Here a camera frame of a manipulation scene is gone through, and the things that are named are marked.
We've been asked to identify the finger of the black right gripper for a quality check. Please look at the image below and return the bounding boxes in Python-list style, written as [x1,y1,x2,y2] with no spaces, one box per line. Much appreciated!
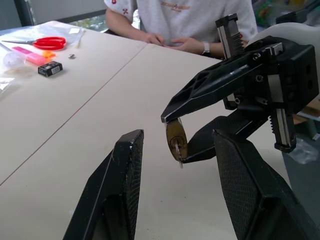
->
[160,48,266,124]
[183,109,274,164]

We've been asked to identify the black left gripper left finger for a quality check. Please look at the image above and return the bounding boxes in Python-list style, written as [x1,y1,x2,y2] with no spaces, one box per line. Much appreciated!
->
[62,129,145,240]

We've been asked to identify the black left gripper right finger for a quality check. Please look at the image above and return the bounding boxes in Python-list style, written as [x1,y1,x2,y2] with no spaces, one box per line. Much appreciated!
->
[212,128,317,240]

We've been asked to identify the silver padlock key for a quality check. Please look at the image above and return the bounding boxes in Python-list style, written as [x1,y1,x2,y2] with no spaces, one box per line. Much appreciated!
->
[174,139,184,169]

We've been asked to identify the brass padlock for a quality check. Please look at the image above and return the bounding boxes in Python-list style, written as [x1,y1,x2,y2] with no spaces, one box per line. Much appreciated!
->
[165,119,189,162]

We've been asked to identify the person's left hand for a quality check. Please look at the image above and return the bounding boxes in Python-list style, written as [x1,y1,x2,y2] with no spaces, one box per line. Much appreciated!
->
[171,36,204,54]

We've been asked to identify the person's right hand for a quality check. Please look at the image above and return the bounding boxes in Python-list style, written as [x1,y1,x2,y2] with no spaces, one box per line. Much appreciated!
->
[146,32,166,48]

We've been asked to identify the crumpled clear plastic bag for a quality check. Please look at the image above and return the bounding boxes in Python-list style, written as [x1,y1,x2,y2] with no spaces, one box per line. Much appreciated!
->
[289,136,320,165]

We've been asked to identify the person in white t-shirt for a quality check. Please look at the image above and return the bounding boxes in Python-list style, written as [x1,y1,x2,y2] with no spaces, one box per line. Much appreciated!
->
[103,0,259,48]

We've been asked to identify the small black printed box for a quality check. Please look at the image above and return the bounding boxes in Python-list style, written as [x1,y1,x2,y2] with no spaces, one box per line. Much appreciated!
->
[37,60,64,78]

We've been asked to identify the small orange plastic piece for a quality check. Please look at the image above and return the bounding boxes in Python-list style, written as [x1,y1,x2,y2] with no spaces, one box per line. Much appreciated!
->
[41,50,57,61]

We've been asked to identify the pink rectangular eraser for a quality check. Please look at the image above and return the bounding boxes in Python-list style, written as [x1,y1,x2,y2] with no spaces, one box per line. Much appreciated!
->
[11,46,46,66]

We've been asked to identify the clear round plastic container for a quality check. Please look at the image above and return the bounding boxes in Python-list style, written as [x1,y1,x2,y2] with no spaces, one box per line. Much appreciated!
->
[2,50,27,70]

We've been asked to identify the red-handled scissors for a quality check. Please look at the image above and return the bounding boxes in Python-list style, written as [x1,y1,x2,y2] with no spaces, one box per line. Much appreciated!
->
[1,36,67,51]

